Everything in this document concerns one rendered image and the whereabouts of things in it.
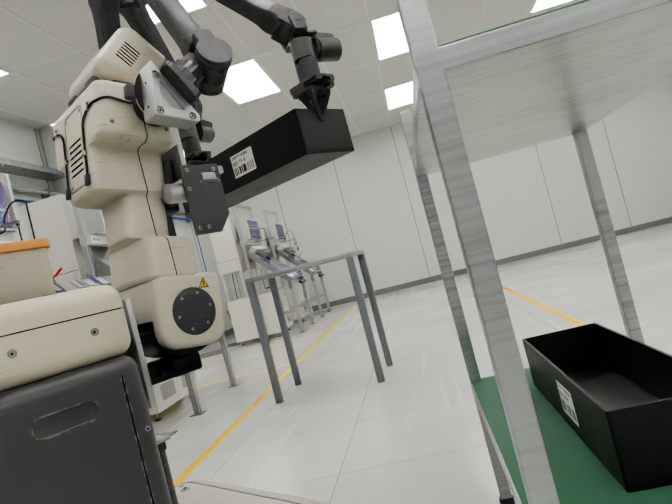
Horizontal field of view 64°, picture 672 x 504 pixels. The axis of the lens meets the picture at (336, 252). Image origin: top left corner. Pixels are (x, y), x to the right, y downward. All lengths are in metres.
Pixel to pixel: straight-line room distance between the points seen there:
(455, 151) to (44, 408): 0.69
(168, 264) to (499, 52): 0.82
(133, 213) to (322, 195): 9.17
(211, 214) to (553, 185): 9.49
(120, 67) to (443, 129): 0.87
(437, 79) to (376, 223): 9.58
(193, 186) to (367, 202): 9.03
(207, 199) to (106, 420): 0.55
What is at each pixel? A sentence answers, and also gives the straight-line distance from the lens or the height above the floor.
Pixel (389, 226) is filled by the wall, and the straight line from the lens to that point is 10.17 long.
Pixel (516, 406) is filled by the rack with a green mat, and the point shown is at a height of 0.55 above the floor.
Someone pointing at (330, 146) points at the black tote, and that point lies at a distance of 1.35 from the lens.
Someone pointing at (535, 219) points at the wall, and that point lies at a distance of 10.39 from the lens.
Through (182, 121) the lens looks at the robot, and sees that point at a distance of 1.18.
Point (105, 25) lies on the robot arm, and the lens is 1.61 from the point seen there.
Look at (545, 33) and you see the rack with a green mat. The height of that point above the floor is 0.93.
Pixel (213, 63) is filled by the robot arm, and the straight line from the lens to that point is 1.24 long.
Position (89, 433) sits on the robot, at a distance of 0.96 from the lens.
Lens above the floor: 0.74
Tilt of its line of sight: 1 degrees up
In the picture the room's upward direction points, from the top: 15 degrees counter-clockwise
